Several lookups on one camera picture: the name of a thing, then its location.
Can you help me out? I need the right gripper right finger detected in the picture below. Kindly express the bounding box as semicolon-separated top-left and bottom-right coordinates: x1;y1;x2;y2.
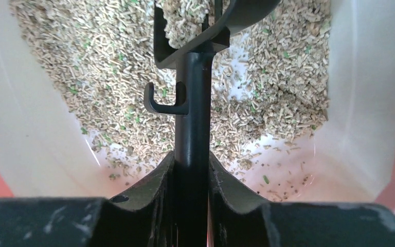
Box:
208;154;395;246

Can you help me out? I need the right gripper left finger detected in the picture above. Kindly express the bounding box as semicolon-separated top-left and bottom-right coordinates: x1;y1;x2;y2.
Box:
0;152;174;246

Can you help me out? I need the black litter scoop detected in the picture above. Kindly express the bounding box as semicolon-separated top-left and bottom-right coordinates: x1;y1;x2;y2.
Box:
144;0;278;246

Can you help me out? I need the pink litter box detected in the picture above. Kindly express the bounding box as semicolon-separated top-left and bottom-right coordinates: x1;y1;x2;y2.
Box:
0;1;395;213

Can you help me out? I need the cat litter sand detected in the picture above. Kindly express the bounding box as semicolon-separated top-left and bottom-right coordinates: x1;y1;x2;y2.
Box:
9;1;331;180

